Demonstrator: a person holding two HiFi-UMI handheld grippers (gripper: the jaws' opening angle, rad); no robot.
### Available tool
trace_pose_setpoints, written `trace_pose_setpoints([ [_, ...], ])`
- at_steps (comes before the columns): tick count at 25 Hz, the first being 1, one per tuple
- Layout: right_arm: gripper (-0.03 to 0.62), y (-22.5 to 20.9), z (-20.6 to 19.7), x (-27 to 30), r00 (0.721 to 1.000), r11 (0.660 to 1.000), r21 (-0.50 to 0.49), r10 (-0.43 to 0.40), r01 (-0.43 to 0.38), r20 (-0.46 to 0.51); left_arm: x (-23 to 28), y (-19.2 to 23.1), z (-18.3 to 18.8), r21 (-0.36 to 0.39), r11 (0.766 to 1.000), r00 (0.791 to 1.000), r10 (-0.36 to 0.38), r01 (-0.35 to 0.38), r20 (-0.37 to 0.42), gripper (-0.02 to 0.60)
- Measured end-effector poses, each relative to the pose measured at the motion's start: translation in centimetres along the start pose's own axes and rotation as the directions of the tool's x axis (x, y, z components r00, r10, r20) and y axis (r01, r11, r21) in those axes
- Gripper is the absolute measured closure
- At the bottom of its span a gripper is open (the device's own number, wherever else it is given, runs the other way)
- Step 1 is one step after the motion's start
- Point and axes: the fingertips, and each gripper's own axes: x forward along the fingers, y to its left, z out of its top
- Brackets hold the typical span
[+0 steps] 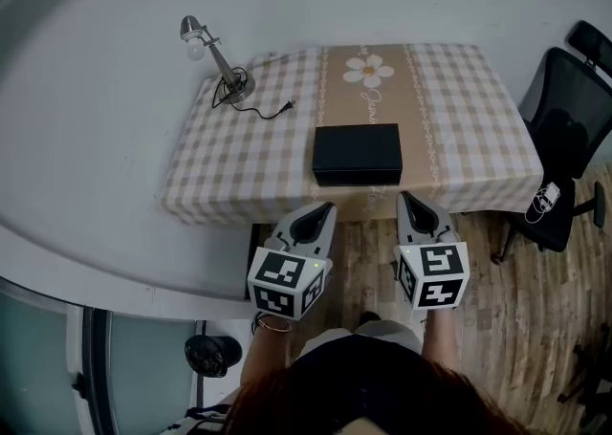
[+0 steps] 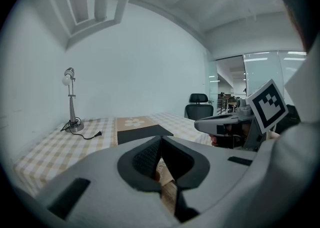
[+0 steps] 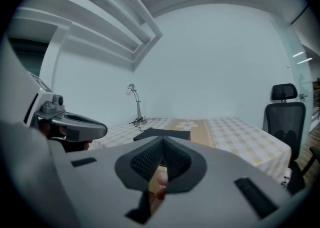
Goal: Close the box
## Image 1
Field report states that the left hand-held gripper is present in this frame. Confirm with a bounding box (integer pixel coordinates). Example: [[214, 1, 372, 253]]
[[246, 202, 339, 323]]

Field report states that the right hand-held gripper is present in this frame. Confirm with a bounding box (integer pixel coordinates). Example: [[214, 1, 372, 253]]
[[393, 190, 470, 311]]

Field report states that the black rectangular box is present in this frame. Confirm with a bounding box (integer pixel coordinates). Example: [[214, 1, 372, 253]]
[[312, 123, 404, 188]]

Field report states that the person's left forearm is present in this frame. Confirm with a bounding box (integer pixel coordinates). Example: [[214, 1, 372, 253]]
[[238, 317, 293, 386]]

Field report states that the person's right forearm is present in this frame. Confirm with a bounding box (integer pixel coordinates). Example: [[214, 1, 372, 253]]
[[420, 308, 460, 367]]

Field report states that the beige checked flower tablecloth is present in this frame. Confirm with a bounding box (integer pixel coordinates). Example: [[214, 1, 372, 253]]
[[160, 43, 544, 227]]

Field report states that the person's grey trouser leg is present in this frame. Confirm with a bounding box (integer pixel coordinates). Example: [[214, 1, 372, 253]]
[[298, 319, 425, 358]]

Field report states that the person's dark top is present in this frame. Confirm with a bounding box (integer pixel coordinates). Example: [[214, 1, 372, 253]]
[[289, 332, 425, 372]]

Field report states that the black mesh office chair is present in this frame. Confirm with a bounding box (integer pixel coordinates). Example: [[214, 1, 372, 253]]
[[491, 20, 612, 265]]

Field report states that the silver desk lamp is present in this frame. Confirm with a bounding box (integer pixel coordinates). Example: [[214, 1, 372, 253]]
[[179, 14, 257, 103]]

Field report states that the striped dark and white cloth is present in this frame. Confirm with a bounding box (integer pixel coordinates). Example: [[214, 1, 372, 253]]
[[162, 403, 235, 435]]

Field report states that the black swivel chair base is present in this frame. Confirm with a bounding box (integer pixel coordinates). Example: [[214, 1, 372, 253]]
[[557, 341, 612, 435]]

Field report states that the thin metal bracelet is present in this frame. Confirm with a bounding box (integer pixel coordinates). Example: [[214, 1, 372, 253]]
[[251, 312, 293, 334]]

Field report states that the black lamp power cable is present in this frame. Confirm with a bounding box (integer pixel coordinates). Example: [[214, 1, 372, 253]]
[[211, 67, 297, 121]]

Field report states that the white charger with cable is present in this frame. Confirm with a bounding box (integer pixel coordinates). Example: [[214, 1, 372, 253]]
[[524, 181, 561, 225]]

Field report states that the glass door with dark frame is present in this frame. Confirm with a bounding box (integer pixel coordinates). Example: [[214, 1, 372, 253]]
[[0, 274, 207, 435]]

